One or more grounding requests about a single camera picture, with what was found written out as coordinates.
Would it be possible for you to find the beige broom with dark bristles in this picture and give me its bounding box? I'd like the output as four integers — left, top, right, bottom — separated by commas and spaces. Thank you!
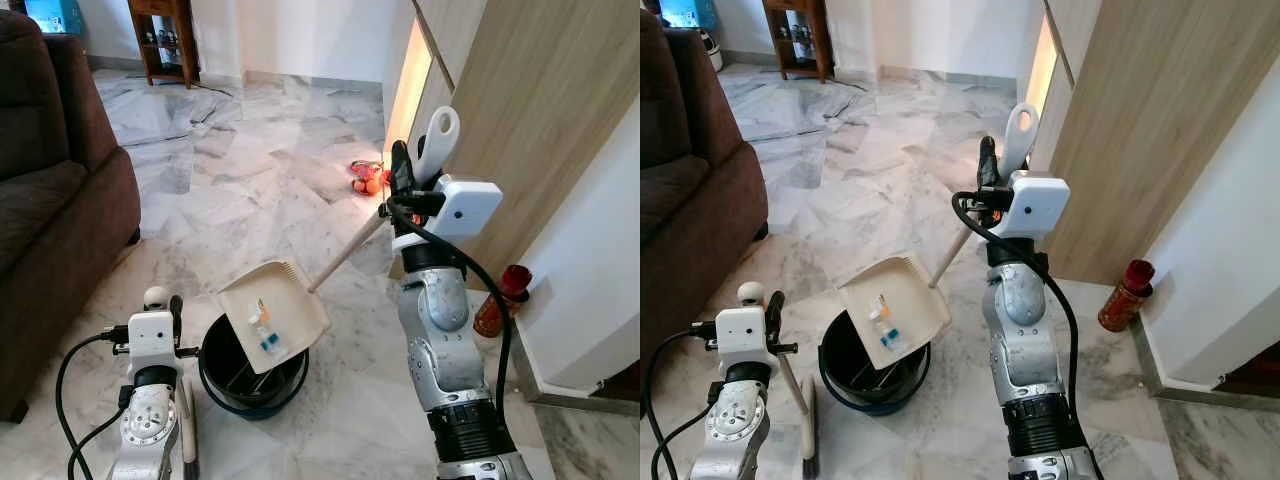
737, 282, 820, 474
143, 285, 202, 468

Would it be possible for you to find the small clear plastic bottle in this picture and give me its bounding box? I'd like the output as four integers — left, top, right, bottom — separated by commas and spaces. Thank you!
867, 294, 907, 352
247, 299, 287, 354

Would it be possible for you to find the beige plastic dustpan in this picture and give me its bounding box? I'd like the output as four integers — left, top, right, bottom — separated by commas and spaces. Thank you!
215, 105, 462, 362
837, 102, 1042, 357

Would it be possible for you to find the black round bucket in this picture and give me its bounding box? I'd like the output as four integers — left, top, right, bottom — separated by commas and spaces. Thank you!
819, 309, 932, 417
198, 313, 312, 422

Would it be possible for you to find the black and white packet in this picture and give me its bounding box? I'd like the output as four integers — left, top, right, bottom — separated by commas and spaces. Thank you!
850, 353, 917, 392
226, 356, 289, 395

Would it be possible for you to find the brown bottle with red cap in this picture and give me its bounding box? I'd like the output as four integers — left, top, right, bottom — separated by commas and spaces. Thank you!
472, 264, 532, 339
1097, 259, 1157, 334

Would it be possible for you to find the dark brown fabric sofa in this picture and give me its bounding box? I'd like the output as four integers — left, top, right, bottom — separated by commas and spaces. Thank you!
640, 10, 770, 378
0, 10, 142, 422

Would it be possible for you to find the light wood tall cabinet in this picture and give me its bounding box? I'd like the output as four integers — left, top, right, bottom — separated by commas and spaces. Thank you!
1019, 0, 1280, 287
384, 0, 641, 292

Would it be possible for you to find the dark brown wooden panel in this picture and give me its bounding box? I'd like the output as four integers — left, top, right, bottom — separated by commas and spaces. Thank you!
598, 358, 641, 403
1213, 338, 1280, 398

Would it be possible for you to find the brown wooden shelf stand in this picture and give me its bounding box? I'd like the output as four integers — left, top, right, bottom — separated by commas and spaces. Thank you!
127, 0, 200, 90
761, 0, 837, 84

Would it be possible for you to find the white round appliance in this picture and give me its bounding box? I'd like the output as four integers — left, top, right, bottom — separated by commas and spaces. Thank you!
696, 28, 724, 72

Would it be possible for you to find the blue box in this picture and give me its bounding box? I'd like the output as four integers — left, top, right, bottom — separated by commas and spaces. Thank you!
659, 0, 717, 30
22, 0, 84, 35

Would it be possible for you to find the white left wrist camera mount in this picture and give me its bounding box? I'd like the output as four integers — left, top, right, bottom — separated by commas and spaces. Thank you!
125, 310, 180, 370
714, 306, 769, 367

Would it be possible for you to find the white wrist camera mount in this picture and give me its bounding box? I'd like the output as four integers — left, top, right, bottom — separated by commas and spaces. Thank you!
125, 310, 180, 370
714, 306, 769, 367
1004, 171, 1072, 242
431, 175, 504, 242

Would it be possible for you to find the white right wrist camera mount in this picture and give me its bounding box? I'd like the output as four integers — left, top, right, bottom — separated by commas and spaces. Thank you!
1004, 171, 1072, 242
431, 175, 504, 242

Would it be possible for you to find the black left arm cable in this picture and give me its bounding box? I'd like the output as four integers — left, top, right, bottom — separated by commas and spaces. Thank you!
54, 325, 132, 480
643, 322, 722, 480

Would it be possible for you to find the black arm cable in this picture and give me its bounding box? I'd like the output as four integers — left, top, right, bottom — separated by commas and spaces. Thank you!
383, 197, 518, 422
54, 325, 132, 480
643, 322, 722, 480
950, 190, 1107, 480

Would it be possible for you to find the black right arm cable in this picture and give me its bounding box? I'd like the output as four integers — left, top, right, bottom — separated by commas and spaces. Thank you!
950, 190, 1107, 480
383, 197, 518, 422

